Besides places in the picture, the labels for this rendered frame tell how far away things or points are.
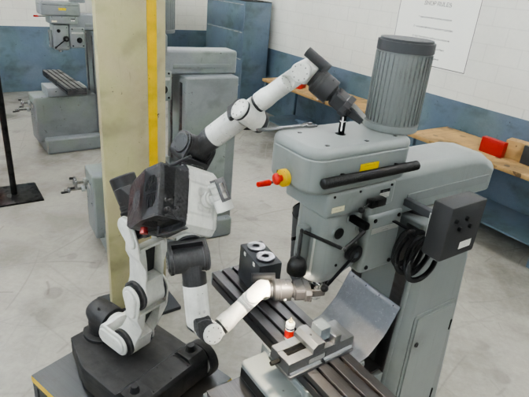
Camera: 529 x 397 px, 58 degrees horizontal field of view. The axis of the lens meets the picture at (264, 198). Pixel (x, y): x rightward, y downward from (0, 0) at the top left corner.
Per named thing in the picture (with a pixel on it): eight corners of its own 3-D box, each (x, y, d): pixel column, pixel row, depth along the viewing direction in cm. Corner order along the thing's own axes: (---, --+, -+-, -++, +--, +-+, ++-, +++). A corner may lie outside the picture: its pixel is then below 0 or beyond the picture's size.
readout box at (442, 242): (441, 264, 163) (456, 209, 155) (419, 252, 170) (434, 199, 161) (475, 251, 174) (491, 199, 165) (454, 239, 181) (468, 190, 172)
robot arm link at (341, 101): (342, 114, 168) (317, 92, 168) (360, 94, 163) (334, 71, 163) (335, 124, 157) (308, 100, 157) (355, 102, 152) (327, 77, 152)
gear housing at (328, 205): (326, 221, 160) (330, 194, 156) (283, 194, 178) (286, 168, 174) (393, 204, 178) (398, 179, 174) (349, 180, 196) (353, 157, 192)
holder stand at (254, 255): (256, 299, 227) (260, 265, 219) (238, 275, 245) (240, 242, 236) (278, 294, 232) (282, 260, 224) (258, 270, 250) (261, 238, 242)
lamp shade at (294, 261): (282, 271, 170) (283, 256, 167) (294, 264, 175) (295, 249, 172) (298, 280, 166) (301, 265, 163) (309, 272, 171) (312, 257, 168)
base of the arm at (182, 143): (164, 160, 183) (183, 163, 175) (172, 128, 183) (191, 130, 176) (192, 169, 194) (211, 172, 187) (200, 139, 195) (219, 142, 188)
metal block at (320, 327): (319, 342, 192) (321, 330, 189) (310, 333, 196) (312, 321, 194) (329, 337, 195) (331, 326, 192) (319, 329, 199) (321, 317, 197)
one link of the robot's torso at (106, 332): (98, 342, 240) (97, 321, 235) (131, 323, 255) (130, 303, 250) (124, 362, 230) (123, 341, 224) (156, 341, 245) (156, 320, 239)
